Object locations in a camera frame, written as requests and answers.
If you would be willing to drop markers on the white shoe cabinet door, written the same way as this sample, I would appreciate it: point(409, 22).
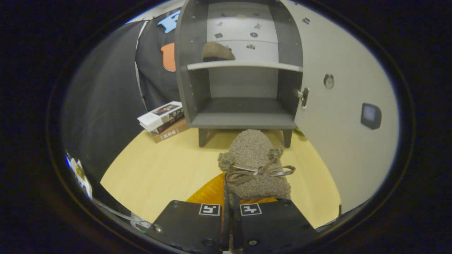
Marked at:
point(339, 141)

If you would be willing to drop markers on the black backdrop cloth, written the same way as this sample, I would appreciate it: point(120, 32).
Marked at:
point(106, 106)

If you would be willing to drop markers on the grey shoe cabinet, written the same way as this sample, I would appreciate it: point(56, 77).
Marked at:
point(243, 121)

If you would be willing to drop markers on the black book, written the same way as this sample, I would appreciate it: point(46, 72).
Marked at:
point(174, 118)

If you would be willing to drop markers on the white printed clutter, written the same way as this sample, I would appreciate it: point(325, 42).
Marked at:
point(80, 173)

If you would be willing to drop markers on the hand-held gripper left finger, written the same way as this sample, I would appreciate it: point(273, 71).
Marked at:
point(226, 222)

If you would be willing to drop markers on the metal door hinge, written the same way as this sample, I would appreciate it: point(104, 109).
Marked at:
point(304, 97)

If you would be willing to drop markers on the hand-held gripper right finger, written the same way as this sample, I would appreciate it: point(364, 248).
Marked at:
point(237, 225)

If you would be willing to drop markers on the brown book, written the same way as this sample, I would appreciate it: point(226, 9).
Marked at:
point(171, 133)

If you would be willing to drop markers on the brown fluffy shoe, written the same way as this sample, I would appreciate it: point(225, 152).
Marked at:
point(217, 51)
point(252, 151)

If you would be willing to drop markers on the white book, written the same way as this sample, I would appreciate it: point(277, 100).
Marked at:
point(157, 118)

